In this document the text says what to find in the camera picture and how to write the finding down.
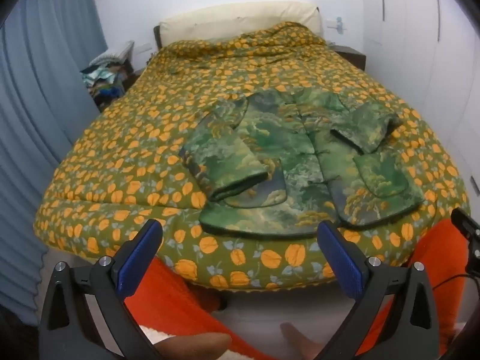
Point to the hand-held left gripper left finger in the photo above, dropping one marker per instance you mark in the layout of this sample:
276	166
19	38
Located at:
139	258

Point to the blue curtain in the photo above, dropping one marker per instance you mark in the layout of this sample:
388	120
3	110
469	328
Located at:
41	120

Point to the white wardrobe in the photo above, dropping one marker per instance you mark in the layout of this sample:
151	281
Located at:
423	63

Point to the person's foot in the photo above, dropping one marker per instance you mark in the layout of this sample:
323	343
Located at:
195	347
298	343

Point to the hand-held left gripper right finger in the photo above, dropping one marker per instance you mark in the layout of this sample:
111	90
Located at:
343	258

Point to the white wall socket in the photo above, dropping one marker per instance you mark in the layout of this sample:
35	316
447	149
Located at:
336	24

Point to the dark wooden bed frame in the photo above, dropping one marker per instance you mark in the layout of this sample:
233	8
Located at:
156	39

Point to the white ribbed rack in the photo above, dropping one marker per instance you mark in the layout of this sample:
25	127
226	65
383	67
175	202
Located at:
112	52

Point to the dark wooden nightstand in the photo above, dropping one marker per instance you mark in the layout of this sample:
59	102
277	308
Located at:
350	56

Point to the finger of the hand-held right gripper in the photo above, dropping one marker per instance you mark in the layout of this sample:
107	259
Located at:
467	225

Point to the person's left foot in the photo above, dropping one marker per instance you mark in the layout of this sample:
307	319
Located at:
195	347

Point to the pile of mixed clothes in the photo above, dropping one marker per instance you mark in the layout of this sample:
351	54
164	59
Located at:
107	82

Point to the orange floral green quilt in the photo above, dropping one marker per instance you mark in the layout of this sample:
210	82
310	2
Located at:
131	150

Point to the cream pillow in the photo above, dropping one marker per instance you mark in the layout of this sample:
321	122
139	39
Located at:
240	20

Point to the person's right foot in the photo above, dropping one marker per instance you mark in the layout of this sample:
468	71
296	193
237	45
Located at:
298	343

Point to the orange pants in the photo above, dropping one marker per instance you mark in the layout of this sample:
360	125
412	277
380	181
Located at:
176	300

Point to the green printed padded jacket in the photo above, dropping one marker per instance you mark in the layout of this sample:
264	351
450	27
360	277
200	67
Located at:
300	157

